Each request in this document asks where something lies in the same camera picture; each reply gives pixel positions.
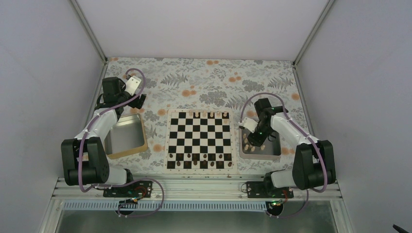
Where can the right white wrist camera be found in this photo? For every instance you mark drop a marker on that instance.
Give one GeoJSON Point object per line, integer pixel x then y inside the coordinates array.
{"type": "Point", "coordinates": [249, 124]}

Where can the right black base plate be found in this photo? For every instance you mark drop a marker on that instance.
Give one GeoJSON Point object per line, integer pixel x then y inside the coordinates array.
{"type": "Point", "coordinates": [260, 190]}

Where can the dark piece row one left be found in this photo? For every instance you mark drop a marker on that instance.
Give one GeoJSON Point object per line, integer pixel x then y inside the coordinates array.
{"type": "Point", "coordinates": [187, 165]}

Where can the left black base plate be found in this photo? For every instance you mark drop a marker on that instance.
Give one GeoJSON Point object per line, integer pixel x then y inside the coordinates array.
{"type": "Point", "coordinates": [141, 189]}

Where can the empty metal tray wooden rim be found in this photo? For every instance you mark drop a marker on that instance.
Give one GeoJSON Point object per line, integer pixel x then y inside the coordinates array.
{"type": "Point", "coordinates": [127, 137]}

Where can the floral patterned table mat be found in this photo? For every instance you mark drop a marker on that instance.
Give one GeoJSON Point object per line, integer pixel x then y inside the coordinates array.
{"type": "Point", "coordinates": [201, 84]}

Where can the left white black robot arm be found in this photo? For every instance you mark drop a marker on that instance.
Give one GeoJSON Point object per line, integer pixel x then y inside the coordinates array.
{"type": "Point", "coordinates": [84, 158]}

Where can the aluminium rail frame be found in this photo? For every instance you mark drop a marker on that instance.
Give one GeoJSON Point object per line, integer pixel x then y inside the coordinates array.
{"type": "Point", "coordinates": [176, 187]}

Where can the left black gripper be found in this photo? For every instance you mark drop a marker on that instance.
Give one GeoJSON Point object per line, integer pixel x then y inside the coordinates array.
{"type": "Point", "coordinates": [133, 104]}

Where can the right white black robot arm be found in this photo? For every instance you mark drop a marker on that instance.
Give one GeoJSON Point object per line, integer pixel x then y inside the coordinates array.
{"type": "Point", "coordinates": [313, 166]}

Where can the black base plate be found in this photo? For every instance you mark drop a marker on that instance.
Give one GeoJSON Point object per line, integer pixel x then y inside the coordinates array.
{"type": "Point", "coordinates": [141, 189]}
{"type": "Point", "coordinates": [260, 190]}

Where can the black white chessboard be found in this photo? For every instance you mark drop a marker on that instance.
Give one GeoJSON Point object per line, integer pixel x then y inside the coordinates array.
{"type": "Point", "coordinates": [210, 135]}

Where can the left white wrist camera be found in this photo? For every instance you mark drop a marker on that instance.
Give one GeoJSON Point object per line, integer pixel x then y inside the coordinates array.
{"type": "Point", "coordinates": [132, 85]}

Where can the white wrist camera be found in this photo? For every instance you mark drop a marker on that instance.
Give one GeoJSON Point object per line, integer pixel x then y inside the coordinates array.
{"type": "Point", "coordinates": [132, 85]}
{"type": "Point", "coordinates": [249, 124]}

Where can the metal tray with light pieces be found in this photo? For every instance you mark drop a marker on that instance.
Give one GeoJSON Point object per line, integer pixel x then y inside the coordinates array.
{"type": "Point", "coordinates": [268, 151]}

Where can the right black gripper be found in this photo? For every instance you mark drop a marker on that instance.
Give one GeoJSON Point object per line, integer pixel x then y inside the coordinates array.
{"type": "Point", "coordinates": [258, 141]}

